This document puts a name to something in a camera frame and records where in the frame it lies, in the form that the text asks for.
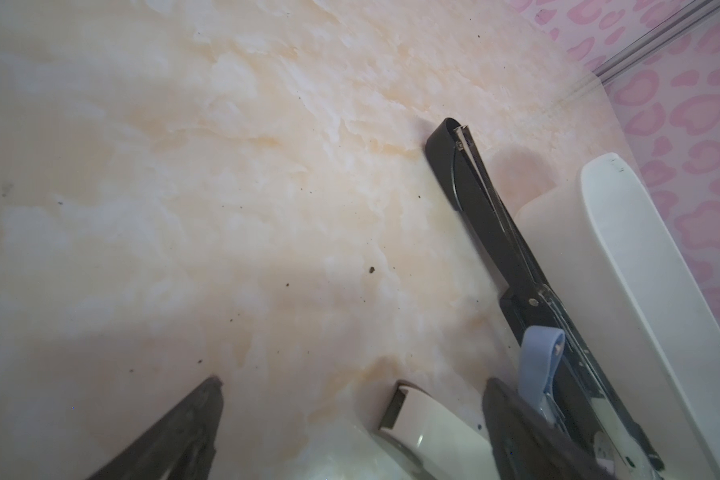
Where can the white plastic tray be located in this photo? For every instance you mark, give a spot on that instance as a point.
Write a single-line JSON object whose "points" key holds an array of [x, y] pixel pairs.
{"points": [[633, 301]]}

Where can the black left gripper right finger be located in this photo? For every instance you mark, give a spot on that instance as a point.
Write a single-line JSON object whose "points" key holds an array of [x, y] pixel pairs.
{"points": [[525, 446]]}

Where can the aluminium frame corner post right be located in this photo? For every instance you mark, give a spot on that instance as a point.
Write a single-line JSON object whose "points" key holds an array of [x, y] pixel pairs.
{"points": [[668, 30]]}

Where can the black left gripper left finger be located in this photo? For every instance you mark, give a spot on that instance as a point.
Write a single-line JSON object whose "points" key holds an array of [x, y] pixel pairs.
{"points": [[180, 445]]}

